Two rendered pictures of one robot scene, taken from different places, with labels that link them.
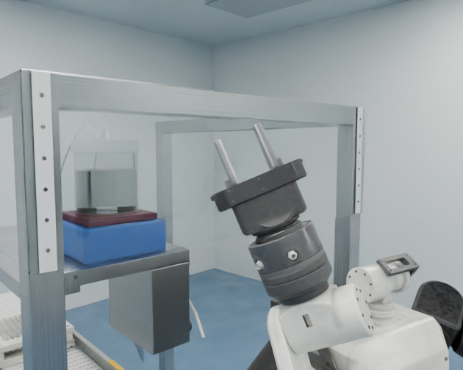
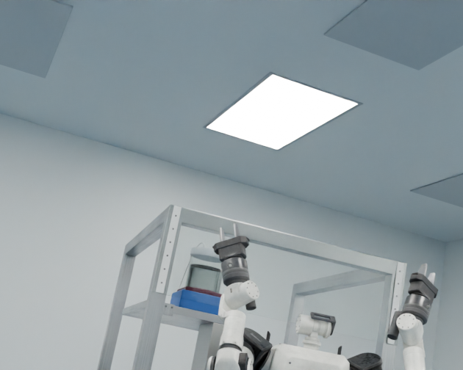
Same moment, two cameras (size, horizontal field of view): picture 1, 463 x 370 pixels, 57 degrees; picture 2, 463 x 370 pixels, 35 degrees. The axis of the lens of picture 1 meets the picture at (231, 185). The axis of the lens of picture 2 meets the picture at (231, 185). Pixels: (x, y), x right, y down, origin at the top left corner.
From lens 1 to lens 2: 208 cm
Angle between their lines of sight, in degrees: 35
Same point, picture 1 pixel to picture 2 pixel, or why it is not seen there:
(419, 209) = not seen: outside the picture
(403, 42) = not seen: outside the picture
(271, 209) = (229, 251)
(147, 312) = (206, 349)
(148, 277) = (211, 327)
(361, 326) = (245, 290)
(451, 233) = not seen: outside the picture
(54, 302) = (158, 308)
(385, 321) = (309, 346)
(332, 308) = (238, 285)
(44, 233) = (162, 274)
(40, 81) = (176, 210)
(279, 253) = (225, 264)
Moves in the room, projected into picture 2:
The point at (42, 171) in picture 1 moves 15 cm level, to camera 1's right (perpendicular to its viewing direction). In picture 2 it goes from (168, 247) to (202, 250)
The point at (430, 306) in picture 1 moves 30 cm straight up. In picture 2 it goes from (356, 360) to (367, 274)
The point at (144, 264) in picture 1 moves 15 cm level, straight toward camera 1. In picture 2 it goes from (209, 317) to (199, 311)
